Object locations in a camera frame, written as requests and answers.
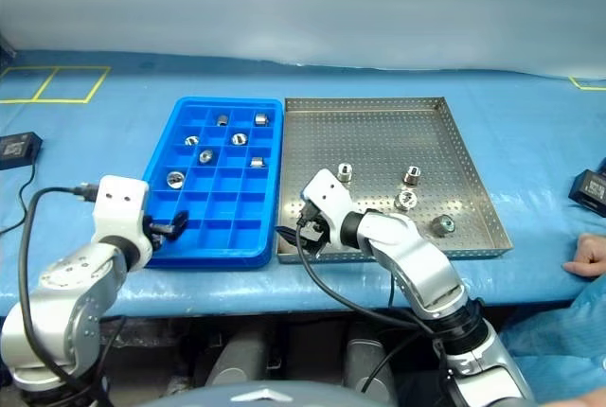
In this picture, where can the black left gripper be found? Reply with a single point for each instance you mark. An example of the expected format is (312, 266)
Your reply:
(155, 234)

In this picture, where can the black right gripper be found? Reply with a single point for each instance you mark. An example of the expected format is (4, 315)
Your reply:
(318, 235)

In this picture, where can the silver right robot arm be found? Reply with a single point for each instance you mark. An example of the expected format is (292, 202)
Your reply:
(416, 260)

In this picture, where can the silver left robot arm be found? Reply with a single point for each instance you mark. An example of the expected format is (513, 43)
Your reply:
(61, 293)

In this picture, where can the blue plastic compartment tray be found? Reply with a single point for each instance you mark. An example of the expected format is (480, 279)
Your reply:
(227, 241)

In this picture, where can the perforated steel tray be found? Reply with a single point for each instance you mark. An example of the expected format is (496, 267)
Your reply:
(379, 142)

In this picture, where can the person's bare hand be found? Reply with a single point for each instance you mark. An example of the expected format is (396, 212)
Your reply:
(589, 255)

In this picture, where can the metal roller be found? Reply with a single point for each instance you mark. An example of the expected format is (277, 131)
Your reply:
(406, 199)
(412, 175)
(239, 138)
(191, 140)
(344, 172)
(175, 179)
(257, 162)
(222, 119)
(443, 225)
(206, 155)
(261, 118)

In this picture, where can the grey rounded robot leg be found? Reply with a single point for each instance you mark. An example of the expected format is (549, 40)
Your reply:
(367, 364)
(237, 359)

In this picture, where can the grey robot torso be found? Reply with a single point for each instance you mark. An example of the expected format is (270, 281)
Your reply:
(260, 397)

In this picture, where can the black power adapter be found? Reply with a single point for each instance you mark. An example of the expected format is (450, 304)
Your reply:
(16, 147)
(591, 189)

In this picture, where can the blue plastic table cover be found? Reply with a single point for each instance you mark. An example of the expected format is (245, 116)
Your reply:
(521, 118)

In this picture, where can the person's blue gown sleeve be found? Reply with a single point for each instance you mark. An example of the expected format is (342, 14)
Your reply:
(563, 355)

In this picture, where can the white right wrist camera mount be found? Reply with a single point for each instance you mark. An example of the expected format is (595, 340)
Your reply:
(329, 194)

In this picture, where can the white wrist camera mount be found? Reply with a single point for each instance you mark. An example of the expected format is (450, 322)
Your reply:
(118, 208)
(329, 194)

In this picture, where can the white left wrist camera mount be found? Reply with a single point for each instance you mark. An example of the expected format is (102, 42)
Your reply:
(118, 208)

